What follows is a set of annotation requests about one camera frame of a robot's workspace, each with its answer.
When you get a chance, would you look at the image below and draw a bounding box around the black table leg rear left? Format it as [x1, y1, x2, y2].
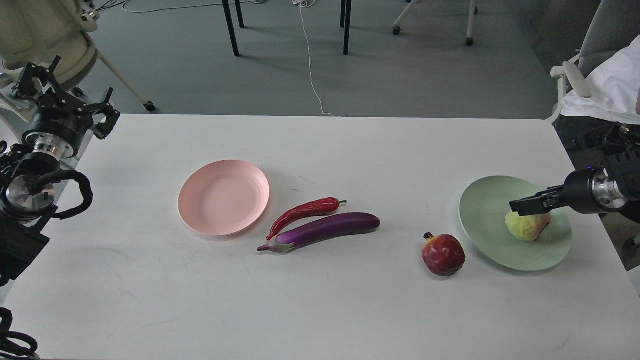
[234, 0, 245, 28]

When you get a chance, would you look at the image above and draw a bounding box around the beige office chair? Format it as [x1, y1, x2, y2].
[0, 0, 155, 112]

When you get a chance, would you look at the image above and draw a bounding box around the white chair base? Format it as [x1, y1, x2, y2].
[391, 0, 479, 48]

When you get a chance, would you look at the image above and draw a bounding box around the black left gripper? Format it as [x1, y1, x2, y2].
[13, 55, 121, 158]

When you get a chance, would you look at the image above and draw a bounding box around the black table leg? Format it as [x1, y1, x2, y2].
[234, 0, 245, 28]
[342, 0, 352, 56]
[221, 0, 240, 57]
[339, 0, 346, 28]

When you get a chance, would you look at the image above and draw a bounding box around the red pomegranate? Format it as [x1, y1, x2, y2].
[422, 232, 467, 277]

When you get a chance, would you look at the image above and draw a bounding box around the pink plate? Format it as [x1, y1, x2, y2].
[177, 159, 271, 236]

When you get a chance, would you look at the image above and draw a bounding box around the red chili pepper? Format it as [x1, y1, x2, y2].
[266, 197, 348, 241]

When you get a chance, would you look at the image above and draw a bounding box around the purple eggplant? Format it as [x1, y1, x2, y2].
[257, 212, 381, 254]

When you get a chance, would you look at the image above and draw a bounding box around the yellow-green fruit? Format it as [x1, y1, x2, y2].
[504, 211, 553, 242]

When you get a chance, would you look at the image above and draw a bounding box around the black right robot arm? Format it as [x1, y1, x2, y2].
[509, 122, 640, 223]

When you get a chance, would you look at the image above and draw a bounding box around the person in white shirt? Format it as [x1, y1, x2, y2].
[553, 36, 640, 151]

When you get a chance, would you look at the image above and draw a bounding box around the black table leg rear right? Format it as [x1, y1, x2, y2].
[339, 0, 346, 28]

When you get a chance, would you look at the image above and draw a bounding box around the white floor cable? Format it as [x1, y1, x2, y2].
[292, 0, 336, 117]

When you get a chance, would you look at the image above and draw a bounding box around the green plate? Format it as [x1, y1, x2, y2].
[458, 175, 573, 272]

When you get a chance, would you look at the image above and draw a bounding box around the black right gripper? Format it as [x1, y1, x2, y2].
[509, 168, 613, 217]

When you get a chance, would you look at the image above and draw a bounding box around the grey chair with armrest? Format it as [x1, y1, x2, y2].
[547, 0, 640, 123]

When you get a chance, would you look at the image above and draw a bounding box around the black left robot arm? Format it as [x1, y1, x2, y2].
[0, 55, 121, 286]

